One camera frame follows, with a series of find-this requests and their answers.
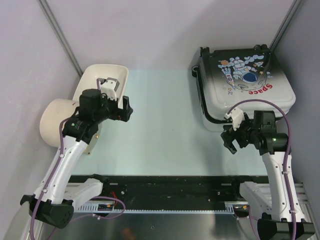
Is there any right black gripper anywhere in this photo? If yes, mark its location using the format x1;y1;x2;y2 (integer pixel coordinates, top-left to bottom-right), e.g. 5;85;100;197
220;113;260;154

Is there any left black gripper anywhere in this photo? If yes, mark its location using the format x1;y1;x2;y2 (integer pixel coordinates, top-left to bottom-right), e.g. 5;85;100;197
93;90;133;124

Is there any black white space suitcase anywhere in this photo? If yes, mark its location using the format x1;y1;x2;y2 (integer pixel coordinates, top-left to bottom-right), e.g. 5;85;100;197
191;44;296;132

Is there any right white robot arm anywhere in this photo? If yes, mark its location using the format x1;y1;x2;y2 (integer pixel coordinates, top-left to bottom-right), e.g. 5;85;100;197
221;107;316;240

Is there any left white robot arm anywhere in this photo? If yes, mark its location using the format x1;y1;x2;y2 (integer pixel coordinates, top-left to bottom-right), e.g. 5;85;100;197
20;88;133;233

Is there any cream oval tray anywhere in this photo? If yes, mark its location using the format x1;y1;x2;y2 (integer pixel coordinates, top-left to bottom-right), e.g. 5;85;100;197
72;64;129;109

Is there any cream cylindrical bucket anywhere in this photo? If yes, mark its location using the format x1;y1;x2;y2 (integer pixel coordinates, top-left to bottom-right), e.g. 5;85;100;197
39;98;79;148

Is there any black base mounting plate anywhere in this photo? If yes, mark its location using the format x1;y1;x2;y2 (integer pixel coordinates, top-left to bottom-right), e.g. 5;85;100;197
67;175;273;212

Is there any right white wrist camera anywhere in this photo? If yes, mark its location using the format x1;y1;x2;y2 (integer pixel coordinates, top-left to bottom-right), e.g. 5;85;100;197
224;107;245;131

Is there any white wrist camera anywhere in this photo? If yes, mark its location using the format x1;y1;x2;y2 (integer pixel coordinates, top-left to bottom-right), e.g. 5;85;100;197
224;107;245;131
99;77;120;101

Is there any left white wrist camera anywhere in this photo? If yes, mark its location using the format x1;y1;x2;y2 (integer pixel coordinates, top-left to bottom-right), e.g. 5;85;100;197
99;77;120;101

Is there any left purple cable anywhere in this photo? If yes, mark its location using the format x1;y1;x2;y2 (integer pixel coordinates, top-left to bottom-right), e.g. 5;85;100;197
29;77;126;240

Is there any purple cable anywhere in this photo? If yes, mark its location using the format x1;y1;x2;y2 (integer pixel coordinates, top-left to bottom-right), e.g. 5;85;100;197
29;77;126;240
227;99;298;240

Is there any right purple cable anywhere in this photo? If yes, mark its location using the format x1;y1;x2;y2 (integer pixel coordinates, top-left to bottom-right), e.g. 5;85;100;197
227;99;298;240

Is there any grey slotted cable duct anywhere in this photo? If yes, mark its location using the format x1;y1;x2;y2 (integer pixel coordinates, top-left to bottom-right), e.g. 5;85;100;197
74;201;249;218

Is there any aluminium frame rail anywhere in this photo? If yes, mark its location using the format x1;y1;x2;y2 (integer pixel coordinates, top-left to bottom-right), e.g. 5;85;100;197
295;183;320;240

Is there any left aluminium corner post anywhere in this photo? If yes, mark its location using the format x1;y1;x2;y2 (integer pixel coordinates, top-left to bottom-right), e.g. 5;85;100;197
36;0;83;77

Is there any aluminium corner post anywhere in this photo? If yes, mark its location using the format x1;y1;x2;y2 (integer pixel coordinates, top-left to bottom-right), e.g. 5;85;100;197
36;0;83;77
269;0;304;52

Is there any right aluminium corner post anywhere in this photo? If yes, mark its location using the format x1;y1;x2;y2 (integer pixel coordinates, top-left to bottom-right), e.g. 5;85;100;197
269;0;304;52

